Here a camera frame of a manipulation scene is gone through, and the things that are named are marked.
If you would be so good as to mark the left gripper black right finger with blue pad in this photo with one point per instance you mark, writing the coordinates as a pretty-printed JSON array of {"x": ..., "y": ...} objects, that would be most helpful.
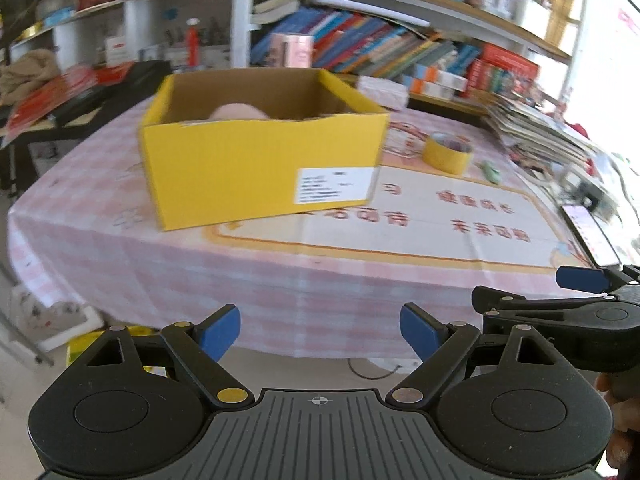
[{"x": 498, "y": 406}]

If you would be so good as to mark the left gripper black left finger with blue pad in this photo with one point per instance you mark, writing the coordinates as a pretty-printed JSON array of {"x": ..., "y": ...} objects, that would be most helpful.
[{"x": 130, "y": 404}]

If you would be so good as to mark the pink plush pig toy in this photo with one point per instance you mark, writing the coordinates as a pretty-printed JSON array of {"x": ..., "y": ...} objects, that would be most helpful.
[{"x": 237, "y": 111}]

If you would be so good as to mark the person's hand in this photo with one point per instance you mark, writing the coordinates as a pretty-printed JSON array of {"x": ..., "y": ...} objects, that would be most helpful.
[{"x": 626, "y": 420}]

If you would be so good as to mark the smartphone with lit screen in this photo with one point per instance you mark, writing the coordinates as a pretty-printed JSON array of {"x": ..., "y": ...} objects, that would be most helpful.
[{"x": 590, "y": 236}]

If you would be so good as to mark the pink checkered table mat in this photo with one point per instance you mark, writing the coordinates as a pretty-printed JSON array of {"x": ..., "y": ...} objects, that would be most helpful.
[{"x": 326, "y": 284}]

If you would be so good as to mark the white power strip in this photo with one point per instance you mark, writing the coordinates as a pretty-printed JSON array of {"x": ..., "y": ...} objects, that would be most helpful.
[{"x": 590, "y": 194}]

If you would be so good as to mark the small green clip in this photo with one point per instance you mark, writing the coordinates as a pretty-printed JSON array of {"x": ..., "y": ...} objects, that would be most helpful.
[{"x": 490, "y": 172}]

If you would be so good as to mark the yellow tape roll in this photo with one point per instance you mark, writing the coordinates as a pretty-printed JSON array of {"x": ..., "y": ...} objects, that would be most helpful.
[{"x": 447, "y": 153}]

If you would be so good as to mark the stack of papers and magazines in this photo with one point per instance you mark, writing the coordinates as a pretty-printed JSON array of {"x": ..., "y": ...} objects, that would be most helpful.
[{"x": 532, "y": 132}]

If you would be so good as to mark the yellow cardboard box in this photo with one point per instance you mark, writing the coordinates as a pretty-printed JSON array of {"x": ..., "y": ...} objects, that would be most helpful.
[{"x": 319, "y": 149}]

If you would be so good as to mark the red paper sheets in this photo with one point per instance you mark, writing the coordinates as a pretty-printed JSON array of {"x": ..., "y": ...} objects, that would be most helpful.
[{"x": 57, "y": 92}]

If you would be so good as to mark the lower orange blue white box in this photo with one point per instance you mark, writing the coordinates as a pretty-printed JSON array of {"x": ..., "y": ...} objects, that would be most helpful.
[{"x": 426, "y": 88}]

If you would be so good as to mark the orange blue white box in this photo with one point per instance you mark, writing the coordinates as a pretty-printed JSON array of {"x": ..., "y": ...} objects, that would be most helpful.
[
  {"x": 423, "y": 74},
  {"x": 426, "y": 88}
]

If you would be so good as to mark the white quilted handbag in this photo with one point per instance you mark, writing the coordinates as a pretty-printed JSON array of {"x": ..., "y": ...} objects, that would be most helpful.
[{"x": 383, "y": 92}]

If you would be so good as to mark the black keyboard case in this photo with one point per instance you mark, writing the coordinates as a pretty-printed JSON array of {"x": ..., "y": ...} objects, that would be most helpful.
[{"x": 122, "y": 86}]

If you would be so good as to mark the red thick dictionary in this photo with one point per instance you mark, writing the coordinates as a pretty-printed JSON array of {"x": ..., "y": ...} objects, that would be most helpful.
[{"x": 510, "y": 61}]

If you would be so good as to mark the upper orange blue white box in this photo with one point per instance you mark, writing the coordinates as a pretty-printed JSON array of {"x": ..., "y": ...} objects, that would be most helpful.
[{"x": 423, "y": 74}]

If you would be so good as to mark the beige folded cloth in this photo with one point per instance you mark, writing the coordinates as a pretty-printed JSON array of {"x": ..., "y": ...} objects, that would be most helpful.
[{"x": 29, "y": 73}]

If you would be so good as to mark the row of leaning books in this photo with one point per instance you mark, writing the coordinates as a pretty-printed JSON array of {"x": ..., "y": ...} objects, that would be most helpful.
[{"x": 344, "y": 42}]

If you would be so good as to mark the pink cartoon tumbler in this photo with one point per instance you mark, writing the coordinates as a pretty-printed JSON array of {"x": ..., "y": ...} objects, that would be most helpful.
[{"x": 290, "y": 50}]

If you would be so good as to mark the white bookshelf frame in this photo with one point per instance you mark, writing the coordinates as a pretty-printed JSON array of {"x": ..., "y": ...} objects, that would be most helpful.
[{"x": 129, "y": 30}]

